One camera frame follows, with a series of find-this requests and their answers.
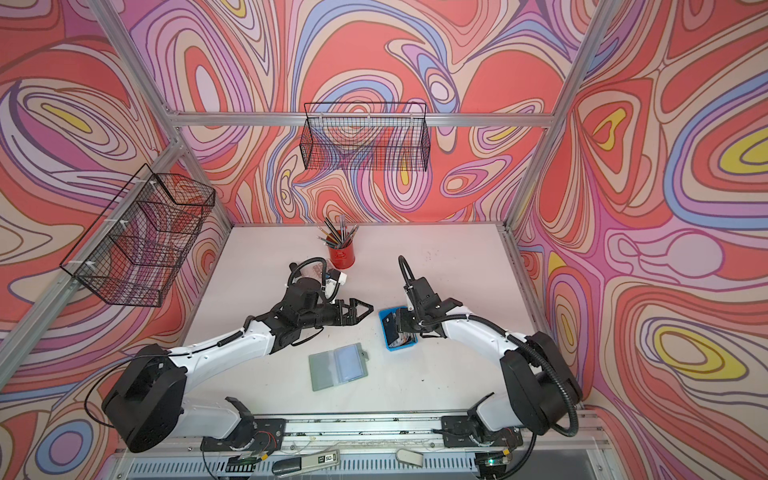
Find black wire basket back wall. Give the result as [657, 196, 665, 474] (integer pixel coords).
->
[299, 100, 431, 172]

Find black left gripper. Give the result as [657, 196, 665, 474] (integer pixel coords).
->
[298, 300, 375, 332]

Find blue plastic card tray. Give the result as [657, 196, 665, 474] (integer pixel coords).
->
[378, 307, 418, 352]

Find red metal pen cup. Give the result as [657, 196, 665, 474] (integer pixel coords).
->
[328, 241, 355, 270]

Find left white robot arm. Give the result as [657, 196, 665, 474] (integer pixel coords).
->
[101, 278, 373, 453]

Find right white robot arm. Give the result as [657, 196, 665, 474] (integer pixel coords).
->
[395, 277, 583, 443]

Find black corrugated cable conduit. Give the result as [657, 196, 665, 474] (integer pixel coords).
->
[397, 254, 580, 438]

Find grey remote device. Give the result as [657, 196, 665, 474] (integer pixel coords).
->
[271, 450, 340, 478]

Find green card holder wallet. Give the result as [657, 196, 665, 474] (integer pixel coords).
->
[308, 343, 368, 392]

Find pens and pencils bunch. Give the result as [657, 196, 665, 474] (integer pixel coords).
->
[321, 216, 359, 250]

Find black wire basket left wall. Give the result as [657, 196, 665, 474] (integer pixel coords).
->
[59, 164, 216, 307]

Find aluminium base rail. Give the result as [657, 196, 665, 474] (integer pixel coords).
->
[119, 410, 607, 457]

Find black wire basket wall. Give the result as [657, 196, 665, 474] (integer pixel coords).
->
[299, 100, 431, 172]
[59, 164, 216, 307]

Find stack of credit cards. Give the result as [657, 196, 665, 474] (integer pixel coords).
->
[382, 311, 414, 350]

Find small grey oval object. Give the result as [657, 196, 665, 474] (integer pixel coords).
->
[395, 449, 425, 468]

